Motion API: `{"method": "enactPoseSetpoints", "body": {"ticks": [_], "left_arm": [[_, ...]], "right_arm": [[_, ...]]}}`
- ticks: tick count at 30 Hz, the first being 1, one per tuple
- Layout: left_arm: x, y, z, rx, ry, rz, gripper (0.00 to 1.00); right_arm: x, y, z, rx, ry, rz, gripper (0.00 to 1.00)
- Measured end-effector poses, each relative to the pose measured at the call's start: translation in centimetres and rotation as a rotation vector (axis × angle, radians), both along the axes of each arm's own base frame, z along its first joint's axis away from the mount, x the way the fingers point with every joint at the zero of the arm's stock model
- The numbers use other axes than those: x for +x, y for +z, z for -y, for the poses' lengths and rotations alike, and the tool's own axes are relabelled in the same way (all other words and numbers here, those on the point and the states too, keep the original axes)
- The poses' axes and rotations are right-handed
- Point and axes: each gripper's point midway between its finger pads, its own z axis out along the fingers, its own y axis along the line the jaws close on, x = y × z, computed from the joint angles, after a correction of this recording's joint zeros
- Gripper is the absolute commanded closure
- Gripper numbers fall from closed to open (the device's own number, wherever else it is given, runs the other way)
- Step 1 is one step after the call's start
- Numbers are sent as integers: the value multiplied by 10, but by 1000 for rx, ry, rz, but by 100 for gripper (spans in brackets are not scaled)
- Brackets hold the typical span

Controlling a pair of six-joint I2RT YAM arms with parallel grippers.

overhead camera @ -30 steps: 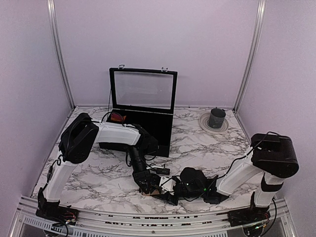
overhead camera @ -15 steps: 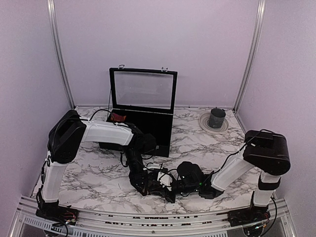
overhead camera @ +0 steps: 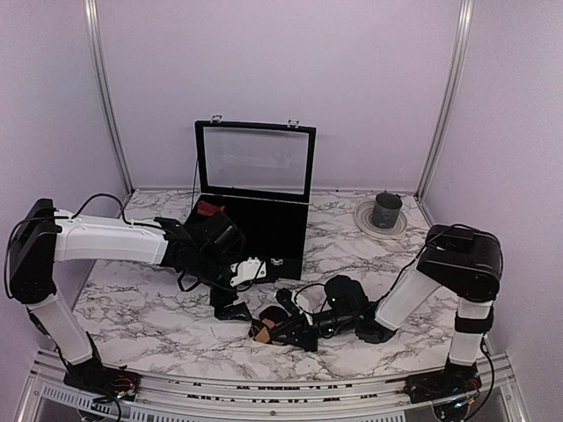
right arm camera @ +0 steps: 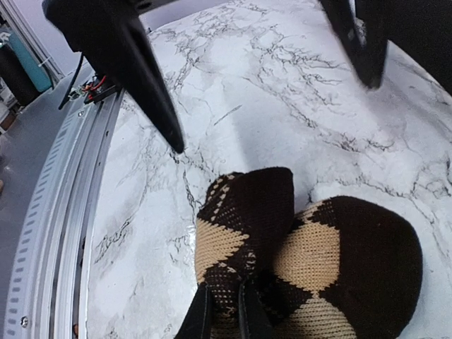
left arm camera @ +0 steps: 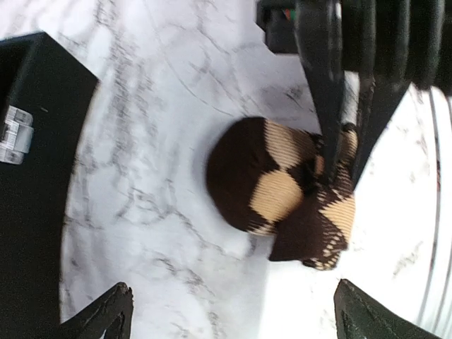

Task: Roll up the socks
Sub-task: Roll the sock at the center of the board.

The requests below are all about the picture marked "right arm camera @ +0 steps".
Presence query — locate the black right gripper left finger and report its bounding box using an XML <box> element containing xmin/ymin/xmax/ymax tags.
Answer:
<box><xmin>174</xmin><ymin>282</ymin><xmax>214</xmax><ymax>339</ymax></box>

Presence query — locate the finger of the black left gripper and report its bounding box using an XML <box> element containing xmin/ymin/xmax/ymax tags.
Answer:
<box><xmin>42</xmin><ymin>0</ymin><xmax>184</xmax><ymax>153</ymax></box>
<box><xmin>320</xmin><ymin>0</ymin><xmax>388</xmax><ymax>89</ymax></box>

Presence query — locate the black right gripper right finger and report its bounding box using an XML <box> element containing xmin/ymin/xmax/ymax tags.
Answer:
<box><xmin>238</xmin><ymin>278</ymin><xmax>273</xmax><ymax>339</ymax></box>

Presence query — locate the brown argyle sock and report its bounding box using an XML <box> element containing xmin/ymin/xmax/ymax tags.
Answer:
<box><xmin>194</xmin><ymin>167</ymin><xmax>423</xmax><ymax>338</ymax></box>

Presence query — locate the black display case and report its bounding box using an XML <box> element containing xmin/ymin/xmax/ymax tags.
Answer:
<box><xmin>355</xmin><ymin>0</ymin><xmax>451</xmax><ymax>93</ymax></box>

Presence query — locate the aluminium front rail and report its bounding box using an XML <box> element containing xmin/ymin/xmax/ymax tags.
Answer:
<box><xmin>1</xmin><ymin>91</ymin><xmax>124</xmax><ymax>338</ymax></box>

